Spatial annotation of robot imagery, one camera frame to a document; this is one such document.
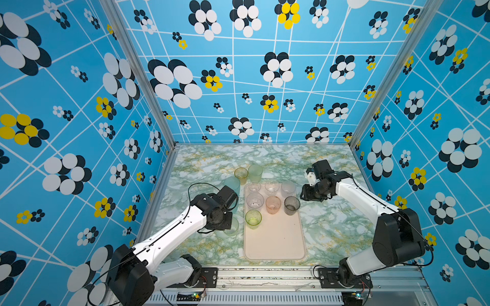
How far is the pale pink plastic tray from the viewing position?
81 centimetres

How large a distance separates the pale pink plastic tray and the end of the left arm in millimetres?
202

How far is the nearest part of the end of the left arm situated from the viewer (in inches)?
21.5
